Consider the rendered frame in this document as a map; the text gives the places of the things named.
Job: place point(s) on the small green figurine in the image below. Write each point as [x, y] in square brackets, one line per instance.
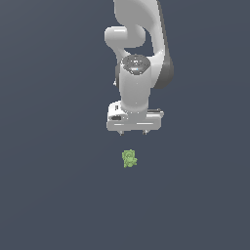
[129, 158]

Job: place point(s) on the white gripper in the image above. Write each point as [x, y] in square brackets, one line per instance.
[133, 122]

